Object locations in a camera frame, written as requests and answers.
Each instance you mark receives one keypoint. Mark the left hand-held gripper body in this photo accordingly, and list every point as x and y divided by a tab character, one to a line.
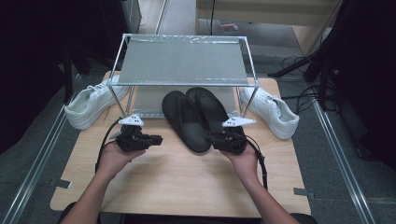
132	140

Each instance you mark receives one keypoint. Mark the white sneaker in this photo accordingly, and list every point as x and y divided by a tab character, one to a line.
274	113
90	104

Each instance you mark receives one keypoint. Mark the person's left hand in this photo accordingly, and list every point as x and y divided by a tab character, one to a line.
113	161

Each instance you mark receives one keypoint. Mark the person's right leg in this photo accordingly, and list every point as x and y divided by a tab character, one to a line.
306	218

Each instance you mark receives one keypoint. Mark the person's right hand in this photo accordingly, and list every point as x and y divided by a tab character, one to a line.
249	166

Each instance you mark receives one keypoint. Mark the black tripod stand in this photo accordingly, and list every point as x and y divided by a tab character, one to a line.
292	67

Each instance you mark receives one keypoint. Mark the black curtain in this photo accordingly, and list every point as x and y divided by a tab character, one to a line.
367	77
31	62

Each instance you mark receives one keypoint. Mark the grey tape strip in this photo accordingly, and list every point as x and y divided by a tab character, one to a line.
62	183
303	192

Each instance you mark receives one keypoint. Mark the black slipper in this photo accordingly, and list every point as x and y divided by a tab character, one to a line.
186	124
211	109

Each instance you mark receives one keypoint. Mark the red booklet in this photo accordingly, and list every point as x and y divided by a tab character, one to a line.
228	26

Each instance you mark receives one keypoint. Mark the metal shoe rack grey shelves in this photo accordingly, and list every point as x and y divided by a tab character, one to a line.
183	62

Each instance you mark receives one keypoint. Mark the grey metal cabinet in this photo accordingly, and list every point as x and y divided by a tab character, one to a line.
132	14

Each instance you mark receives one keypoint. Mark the light wooden cabinet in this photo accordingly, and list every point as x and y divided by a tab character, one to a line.
267	12

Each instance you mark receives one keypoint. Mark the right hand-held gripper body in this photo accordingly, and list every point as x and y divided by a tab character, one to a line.
232	141

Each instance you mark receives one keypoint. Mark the metal floor rail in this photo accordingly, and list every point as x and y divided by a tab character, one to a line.
342	161
34	174

